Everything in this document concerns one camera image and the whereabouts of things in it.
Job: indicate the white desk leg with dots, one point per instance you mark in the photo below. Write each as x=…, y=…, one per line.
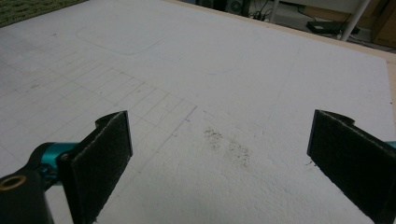
x=355, y=20
x=274, y=11

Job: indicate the green woven plastic basket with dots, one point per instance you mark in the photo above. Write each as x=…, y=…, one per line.
x=18, y=11

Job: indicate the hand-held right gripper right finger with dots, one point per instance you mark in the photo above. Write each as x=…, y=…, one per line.
x=355, y=155

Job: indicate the black flat box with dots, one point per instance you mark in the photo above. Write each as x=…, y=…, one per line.
x=327, y=27

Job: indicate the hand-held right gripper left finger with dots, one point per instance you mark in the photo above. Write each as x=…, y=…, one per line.
x=96, y=161

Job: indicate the black computer tower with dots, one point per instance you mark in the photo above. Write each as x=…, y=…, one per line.
x=208, y=3
x=238, y=6

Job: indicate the brown cardboard box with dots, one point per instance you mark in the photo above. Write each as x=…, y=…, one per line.
x=386, y=28

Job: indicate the white foam mat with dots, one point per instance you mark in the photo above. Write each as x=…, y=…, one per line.
x=218, y=62

